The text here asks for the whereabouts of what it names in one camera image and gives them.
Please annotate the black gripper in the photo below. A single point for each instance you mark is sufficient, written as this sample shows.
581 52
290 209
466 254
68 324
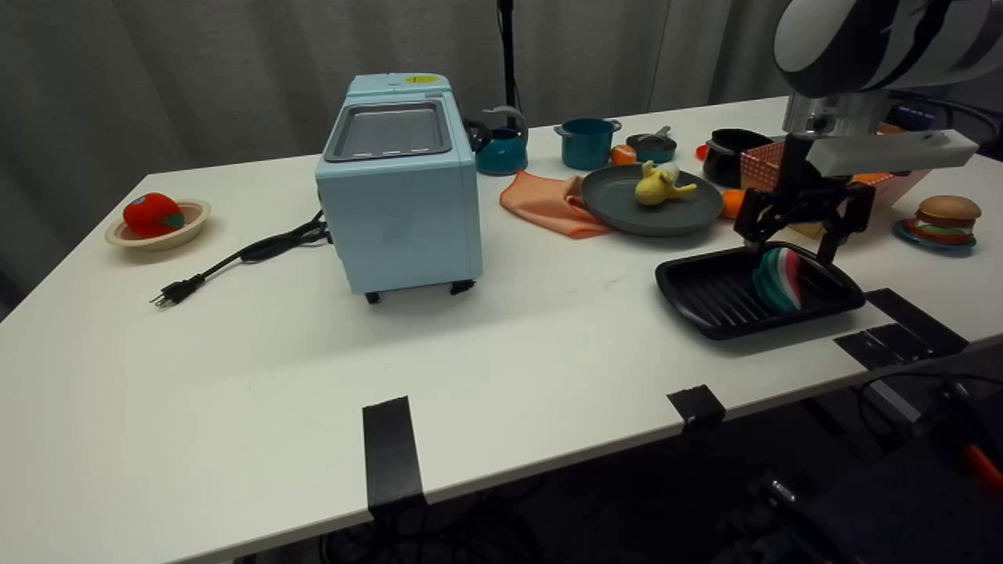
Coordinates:
808 166

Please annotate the light blue toaster oven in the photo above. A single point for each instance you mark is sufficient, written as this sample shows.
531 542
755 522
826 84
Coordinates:
402 224

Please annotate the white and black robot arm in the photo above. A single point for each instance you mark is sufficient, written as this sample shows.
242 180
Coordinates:
879 49

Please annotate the small black tape square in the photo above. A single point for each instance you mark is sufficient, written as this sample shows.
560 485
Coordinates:
696 404

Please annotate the plush peeled yellow banana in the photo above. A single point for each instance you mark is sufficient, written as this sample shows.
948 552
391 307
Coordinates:
655 189

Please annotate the long black tape strip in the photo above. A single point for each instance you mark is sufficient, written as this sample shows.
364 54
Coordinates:
393 450
926 321

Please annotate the dark grey round plate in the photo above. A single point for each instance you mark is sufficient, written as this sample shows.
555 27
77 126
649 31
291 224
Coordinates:
627 213

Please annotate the teal toy kettle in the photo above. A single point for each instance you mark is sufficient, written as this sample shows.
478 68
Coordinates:
501 151

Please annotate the black stand pole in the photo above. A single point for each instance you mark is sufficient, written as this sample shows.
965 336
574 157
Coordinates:
510 52

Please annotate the small teal toy pan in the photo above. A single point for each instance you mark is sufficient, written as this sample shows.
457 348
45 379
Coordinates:
652 149

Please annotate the salmon orange towel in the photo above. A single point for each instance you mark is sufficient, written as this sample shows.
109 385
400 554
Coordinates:
537 204

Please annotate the plain orange toy fruit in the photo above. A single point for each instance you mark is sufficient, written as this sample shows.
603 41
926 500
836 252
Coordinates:
732 204

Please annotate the red plush pepper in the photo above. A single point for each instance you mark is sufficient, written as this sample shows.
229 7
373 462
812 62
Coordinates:
150 213

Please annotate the short black tape strip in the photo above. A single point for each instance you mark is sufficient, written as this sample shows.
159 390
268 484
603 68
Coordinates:
864 352
897 339

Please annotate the orange and white toy ball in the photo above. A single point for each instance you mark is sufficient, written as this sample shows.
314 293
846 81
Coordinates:
624 157

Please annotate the teal toy pot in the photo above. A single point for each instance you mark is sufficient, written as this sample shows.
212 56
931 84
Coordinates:
587 145

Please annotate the small blue plate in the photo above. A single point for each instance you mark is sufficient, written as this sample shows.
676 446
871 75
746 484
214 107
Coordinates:
914 242

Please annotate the plush watermelon slice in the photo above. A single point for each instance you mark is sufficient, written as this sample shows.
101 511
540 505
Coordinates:
779 282

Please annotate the black ridged grill tray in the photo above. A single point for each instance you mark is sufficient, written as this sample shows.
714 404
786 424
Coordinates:
722 299

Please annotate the white plate with red fruit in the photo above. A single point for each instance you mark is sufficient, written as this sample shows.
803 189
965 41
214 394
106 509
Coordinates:
188 228

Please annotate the red checkered basket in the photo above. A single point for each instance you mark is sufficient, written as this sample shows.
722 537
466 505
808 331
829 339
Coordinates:
894 184

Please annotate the toy burger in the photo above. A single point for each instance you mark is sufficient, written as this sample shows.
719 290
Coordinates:
944 218

